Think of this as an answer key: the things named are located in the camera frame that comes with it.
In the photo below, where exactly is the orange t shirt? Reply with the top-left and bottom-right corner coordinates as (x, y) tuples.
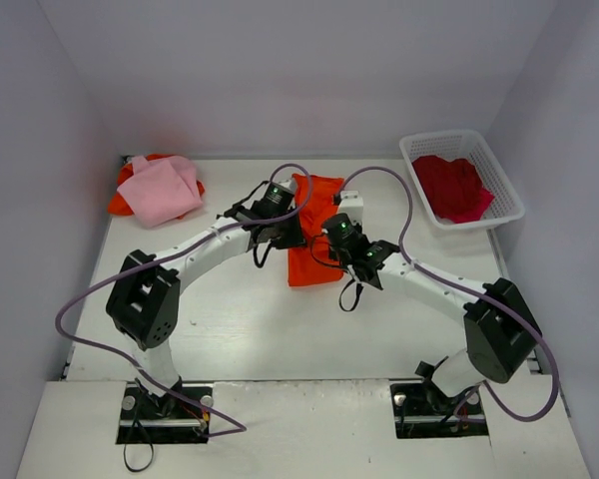
(106, 153), (206, 220)
(288, 175), (344, 287)

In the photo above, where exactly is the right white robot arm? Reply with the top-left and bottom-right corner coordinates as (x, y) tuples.
(322, 213), (542, 411)

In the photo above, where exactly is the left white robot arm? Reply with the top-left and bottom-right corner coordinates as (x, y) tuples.
(105, 180), (305, 419)

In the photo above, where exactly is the red t shirt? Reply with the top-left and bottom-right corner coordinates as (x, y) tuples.
(412, 155), (494, 224)

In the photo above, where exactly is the white plastic basket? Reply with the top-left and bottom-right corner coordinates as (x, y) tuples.
(399, 129), (525, 232)

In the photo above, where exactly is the pink folded t shirt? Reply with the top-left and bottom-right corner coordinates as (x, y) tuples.
(117, 155), (204, 230)

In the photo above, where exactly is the orange folded t shirt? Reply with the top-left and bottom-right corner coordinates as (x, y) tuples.
(106, 153), (206, 220)

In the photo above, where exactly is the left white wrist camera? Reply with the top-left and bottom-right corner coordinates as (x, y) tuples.
(277, 179), (298, 194)

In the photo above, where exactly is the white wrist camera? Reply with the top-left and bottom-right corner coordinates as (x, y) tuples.
(277, 179), (298, 194)
(333, 190), (363, 225)

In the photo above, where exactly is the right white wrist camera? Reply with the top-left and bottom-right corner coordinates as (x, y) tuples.
(333, 190), (363, 225)

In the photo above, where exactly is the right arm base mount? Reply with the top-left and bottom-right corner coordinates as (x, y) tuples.
(389, 361), (489, 440)

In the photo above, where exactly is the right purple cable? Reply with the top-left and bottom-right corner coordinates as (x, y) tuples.
(336, 167), (561, 424)

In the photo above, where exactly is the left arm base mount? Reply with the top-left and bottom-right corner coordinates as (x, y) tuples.
(116, 383), (211, 445)

